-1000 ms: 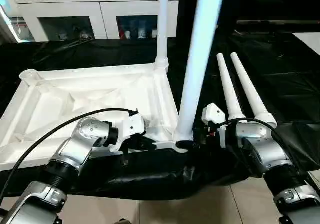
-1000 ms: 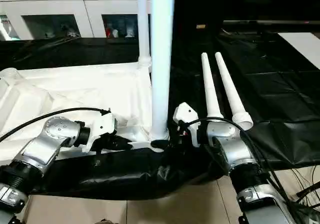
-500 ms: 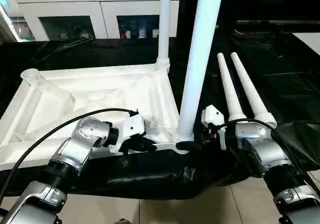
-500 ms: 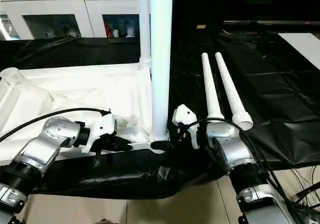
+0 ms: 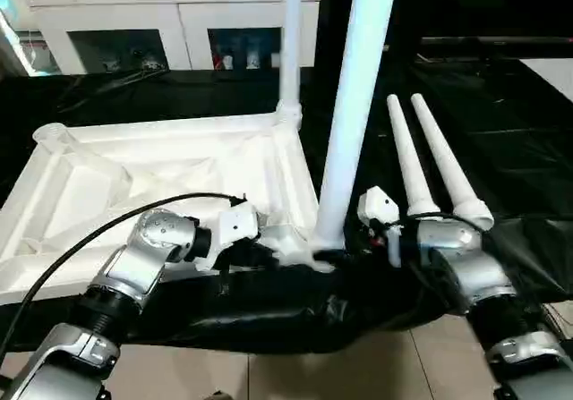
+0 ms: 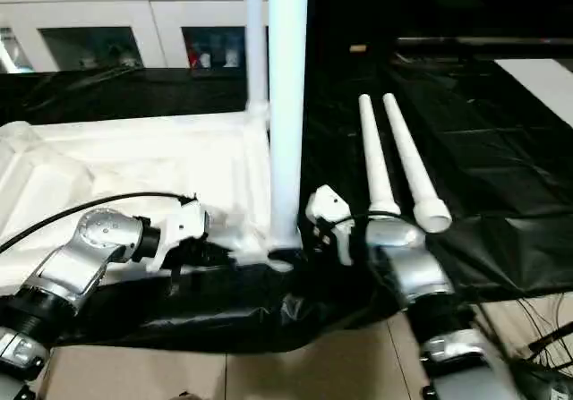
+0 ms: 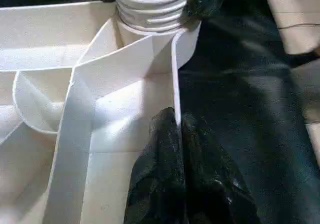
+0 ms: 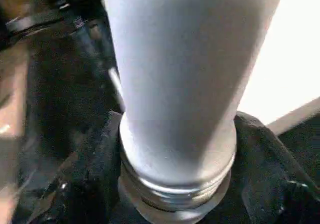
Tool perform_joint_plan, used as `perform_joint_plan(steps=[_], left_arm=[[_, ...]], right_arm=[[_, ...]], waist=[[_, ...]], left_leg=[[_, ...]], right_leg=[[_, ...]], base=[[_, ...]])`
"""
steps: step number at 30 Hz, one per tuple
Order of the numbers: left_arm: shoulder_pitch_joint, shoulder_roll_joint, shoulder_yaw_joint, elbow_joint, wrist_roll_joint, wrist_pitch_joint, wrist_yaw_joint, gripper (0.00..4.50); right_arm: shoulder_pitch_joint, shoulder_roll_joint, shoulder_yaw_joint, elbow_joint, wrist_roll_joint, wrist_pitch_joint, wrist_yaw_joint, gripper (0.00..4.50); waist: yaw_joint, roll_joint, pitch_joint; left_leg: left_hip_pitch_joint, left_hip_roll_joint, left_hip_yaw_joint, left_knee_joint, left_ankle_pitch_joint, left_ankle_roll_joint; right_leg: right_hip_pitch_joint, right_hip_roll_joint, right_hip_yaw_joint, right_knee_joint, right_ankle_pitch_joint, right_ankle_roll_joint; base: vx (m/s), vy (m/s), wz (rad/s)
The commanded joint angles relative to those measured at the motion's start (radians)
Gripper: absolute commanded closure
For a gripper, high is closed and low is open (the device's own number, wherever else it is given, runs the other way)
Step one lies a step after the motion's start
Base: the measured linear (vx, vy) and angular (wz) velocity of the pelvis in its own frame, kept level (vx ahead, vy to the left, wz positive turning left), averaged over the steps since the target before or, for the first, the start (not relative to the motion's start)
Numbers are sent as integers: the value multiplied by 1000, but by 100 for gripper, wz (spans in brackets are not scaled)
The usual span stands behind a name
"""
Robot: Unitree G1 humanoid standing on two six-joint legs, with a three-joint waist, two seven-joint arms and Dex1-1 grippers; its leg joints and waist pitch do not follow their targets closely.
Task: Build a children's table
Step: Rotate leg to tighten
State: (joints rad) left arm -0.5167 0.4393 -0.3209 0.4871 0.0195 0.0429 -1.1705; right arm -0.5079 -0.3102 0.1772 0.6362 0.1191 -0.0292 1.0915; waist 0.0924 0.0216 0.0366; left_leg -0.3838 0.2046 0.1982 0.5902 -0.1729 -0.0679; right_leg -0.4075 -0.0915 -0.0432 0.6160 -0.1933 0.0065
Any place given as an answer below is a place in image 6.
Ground white plastic table top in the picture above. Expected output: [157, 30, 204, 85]
[0, 104, 299, 294]

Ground white plastic table leg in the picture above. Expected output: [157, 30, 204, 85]
[357, 94, 401, 217]
[244, 0, 271, 123]
[382, 93, 452, 234]
[267, 0, 311, 251]

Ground black work surface mat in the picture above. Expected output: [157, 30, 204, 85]
[0, 57, 573, 354]

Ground black tripod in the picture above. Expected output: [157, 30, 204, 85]
[527, 323, 573, 352]

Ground black metal bar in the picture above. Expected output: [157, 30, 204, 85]
[397, 36, 573, 47]

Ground white glass-door cabinet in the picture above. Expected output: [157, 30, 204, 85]
[0, 0, 269, 73]

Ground white flat board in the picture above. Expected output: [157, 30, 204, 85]
[494, 58, 573, 128]

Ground dark grey tripod base bag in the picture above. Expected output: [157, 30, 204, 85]
[523, 363, 573, 400]

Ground white and turquoise rack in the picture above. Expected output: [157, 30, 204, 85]
[0, 26, 35, 73]

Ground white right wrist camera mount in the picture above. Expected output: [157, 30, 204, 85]
[304, 184, 355, 266]

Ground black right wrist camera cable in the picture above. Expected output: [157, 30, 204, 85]
[320, 210, 520, 374]

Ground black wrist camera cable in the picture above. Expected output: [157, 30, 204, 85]
[320, 210, 520, 374]
[0, 192, 198, 251]

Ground black left wrist camera cable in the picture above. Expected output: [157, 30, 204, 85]
[0, 192, 198, 251]

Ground black floor cables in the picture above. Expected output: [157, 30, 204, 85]
[514, 292, 573, 400]

